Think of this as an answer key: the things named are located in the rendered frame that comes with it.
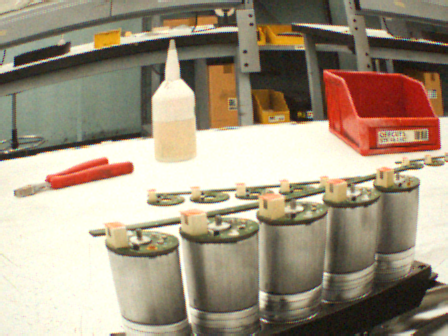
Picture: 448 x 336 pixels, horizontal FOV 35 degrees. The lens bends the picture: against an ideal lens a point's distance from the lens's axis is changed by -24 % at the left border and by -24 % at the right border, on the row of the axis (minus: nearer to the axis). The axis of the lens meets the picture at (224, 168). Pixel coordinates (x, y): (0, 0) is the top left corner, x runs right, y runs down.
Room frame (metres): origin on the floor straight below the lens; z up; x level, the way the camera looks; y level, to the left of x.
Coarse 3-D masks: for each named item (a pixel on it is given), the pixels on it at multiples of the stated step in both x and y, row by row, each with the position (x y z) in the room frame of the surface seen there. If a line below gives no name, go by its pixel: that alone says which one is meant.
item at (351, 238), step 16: (336, 208) 0.29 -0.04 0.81; (352, 208) 0.29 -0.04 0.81; (368, 208) 0.29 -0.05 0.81; (336, 224) 0.29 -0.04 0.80; (352, 224) 0.29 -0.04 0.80; (368, 224) 0.29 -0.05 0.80; (336, 240) 0.29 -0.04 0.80; (352, 240) 0.29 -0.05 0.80; (368, 240) 0.29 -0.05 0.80; (336, 256) 0.29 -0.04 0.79; (352, 256) 0.29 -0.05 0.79; (368, 256) 0.29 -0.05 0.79; (336, 272) 0.29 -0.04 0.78; (352, 272) 0.29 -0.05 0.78; (368, 272) 0.29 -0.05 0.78; (336, 288) 0.29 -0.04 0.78; (352, 288) 0.29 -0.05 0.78; (368, 288) 0.29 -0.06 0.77
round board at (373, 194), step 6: (360, 186) 0.31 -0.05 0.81; (366, 192) 0.30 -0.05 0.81; (372, 192) 0.30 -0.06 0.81; (378, 192) 0.30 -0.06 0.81; (324, 198) 0.30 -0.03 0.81; (348, 198) 0.29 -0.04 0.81; (354, 198) 0.29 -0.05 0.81; (360, 198) 0.29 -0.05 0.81; (372, 198) 0.29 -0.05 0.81; (378, 198) 0.29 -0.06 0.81; (330, 204) 0.29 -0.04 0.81; (336, 204) 0.29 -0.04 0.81; (342, 204) 0.29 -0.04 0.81; (348, 204) 0.29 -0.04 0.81; (354, 204) 0.29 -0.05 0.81; (360, 204) 0.29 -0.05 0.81
